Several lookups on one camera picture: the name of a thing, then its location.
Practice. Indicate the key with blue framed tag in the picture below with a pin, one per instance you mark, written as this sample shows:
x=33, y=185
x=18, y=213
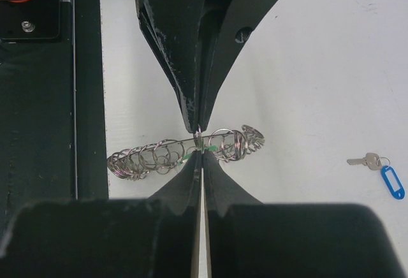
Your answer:
x=382, y=165

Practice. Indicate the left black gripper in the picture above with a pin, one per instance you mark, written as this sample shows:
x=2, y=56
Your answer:
x=171, y=28

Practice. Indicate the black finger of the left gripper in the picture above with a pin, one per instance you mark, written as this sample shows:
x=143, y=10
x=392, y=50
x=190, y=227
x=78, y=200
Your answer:
x=225, y=29

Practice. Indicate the metal key ring disc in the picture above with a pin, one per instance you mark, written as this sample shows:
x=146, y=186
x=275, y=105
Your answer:
x=165, y=155

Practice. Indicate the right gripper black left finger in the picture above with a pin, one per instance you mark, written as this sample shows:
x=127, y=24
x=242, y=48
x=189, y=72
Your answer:
x=152, y=237

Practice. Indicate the key with green tag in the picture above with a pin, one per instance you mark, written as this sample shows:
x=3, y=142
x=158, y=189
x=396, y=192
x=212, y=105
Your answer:
x=192, y=149

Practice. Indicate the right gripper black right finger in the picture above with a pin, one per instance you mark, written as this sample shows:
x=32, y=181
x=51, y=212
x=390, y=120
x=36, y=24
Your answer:
x=248, y=238

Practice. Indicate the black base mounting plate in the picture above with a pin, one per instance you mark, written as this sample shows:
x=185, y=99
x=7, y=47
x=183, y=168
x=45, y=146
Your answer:
x=53, y=143

